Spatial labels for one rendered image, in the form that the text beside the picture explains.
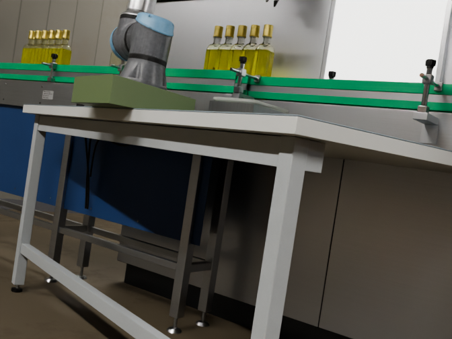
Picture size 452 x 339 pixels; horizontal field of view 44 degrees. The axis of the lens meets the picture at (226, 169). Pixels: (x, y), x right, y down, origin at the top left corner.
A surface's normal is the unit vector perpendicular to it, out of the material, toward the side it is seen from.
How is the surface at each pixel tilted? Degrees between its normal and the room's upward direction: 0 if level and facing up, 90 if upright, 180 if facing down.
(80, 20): 90
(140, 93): 90
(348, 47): 90
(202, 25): 90
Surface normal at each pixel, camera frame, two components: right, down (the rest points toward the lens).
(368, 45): -0.59, -0.07
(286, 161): -0.79, -0.11
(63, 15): 0.59, 0.11
